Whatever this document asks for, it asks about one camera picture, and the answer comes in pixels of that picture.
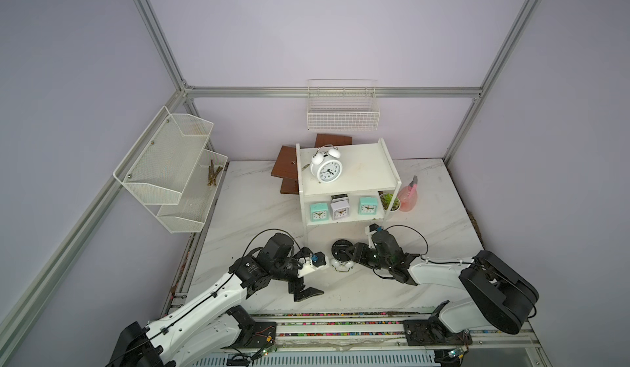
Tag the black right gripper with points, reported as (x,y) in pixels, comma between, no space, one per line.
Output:
(359,254)

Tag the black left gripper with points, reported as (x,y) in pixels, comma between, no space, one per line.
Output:
(304,293)

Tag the black round alarm clock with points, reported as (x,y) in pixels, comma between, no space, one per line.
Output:
(339,250)

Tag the mint green alarm clock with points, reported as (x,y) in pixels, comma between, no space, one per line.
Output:
(319,211)
(368,205)

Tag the clear square alarm clock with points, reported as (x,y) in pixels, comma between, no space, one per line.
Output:
(339,197)
(340,209)

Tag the white twin-bell alarm clock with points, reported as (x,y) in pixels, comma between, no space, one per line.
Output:
(325,164)

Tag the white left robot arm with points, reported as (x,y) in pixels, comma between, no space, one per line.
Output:
(216,318)

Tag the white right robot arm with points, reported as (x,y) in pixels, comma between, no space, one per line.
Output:
(497,295)

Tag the white two-tier shelf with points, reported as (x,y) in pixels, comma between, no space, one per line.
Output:
(368,169)

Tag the green succulent in white pot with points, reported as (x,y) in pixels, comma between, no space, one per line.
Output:
(390,202)

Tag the pink spray bottle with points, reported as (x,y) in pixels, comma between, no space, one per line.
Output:
(408,196)

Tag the brown wooden step stand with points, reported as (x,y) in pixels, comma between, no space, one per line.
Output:
(286,168)

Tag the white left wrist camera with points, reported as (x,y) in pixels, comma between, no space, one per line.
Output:
(305,268)

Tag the white mesh lower wall bin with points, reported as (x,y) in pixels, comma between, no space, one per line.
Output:
(191,213)

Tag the white mesh wall bin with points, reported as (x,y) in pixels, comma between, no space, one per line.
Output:
(157,169)
(191,213)

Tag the white wire wall basket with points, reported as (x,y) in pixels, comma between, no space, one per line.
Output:
(335,105)

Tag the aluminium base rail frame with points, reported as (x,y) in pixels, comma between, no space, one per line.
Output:
(338,338)

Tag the white mesh upper wall bin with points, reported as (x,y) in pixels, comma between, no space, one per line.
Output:
(157,169)

